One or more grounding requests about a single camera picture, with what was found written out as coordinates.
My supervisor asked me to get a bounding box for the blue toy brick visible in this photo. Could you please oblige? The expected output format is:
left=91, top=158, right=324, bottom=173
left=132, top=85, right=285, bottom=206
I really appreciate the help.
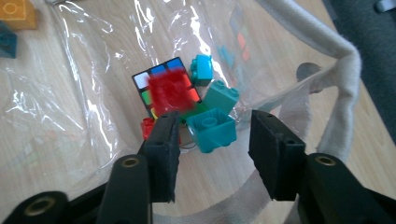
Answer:
left=0, top=21, right=19, bottom=60

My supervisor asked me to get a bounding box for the cyan toy brick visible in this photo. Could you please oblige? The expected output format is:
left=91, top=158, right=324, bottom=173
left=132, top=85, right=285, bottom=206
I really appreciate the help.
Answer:
left=190, top=54, right=215, bottom=88

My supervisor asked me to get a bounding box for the teal toy brick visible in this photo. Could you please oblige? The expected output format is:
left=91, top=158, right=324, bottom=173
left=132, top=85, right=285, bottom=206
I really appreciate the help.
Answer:
left=202, top=79, right=241, bottom=116
left=186, top=107, right=237, bottom=154

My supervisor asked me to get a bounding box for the green toy brick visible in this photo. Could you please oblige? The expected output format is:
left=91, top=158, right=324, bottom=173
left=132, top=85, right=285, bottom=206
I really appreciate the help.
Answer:
left=178, top=102, right=213, bottom=125

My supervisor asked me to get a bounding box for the orange toy brick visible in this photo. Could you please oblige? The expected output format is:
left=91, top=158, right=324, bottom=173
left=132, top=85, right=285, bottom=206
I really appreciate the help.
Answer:
left=0, top=0, right=38, bottom=31

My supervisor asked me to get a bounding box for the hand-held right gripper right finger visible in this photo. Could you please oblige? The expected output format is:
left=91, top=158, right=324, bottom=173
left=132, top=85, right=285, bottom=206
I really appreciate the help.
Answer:
left=247, top=109, right=308, bottom=202

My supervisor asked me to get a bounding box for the clear plastic bag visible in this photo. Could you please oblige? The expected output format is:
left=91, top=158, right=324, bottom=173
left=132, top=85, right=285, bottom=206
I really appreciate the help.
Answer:
left=0, top=0, right=363, bottom=224

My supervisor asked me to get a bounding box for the red toy brick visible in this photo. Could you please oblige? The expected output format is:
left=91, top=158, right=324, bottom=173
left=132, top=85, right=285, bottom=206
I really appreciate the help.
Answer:
left=139, top=116, right=157, bottom=142
left=148, top=68, right=195, bottom=118

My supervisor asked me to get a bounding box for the multicoloured puzzle cube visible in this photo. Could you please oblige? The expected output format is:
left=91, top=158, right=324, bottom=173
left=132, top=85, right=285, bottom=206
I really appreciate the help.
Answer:
left=131, top=56, right=202, bottom=120

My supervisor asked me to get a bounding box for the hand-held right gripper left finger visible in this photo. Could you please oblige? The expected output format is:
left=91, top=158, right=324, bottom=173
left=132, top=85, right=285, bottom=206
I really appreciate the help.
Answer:
left=143, top=110, right=182, bottom=203

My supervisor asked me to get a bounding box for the grey round table grommet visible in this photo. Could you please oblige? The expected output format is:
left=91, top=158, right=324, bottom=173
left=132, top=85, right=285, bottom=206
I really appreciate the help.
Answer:
left=295, top=62, right=323, bottom=94

